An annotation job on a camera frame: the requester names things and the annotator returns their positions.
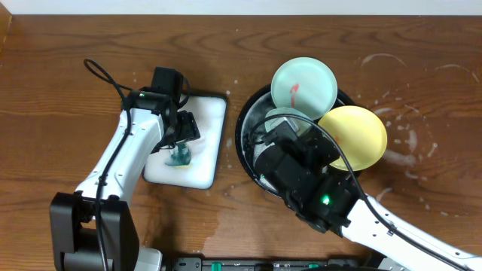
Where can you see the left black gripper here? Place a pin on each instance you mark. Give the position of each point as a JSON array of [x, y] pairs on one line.
[[187, 132]]

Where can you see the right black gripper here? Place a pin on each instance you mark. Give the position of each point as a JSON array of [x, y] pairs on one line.
[[312, 139]]

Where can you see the green sponge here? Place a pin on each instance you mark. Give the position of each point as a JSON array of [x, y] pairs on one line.
[[179, 156]]

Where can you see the light green plate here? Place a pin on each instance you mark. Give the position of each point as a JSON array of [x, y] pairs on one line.
[[290, 116], [305, 84]]

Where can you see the yellow plate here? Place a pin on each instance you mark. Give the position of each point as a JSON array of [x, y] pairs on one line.
[[360, 134]]

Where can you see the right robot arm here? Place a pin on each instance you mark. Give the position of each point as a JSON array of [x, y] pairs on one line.
[[367, 222]]

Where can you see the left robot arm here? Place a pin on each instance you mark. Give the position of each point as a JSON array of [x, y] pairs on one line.
[[92, 228]]

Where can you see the black rectangular foam tray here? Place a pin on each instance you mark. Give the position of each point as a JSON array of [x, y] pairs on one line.
[[209, 113]]

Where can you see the round black tray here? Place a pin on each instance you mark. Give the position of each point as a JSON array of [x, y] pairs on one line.
[[248, 150]]

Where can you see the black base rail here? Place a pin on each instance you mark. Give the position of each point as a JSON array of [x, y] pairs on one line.
[[198, 264]]

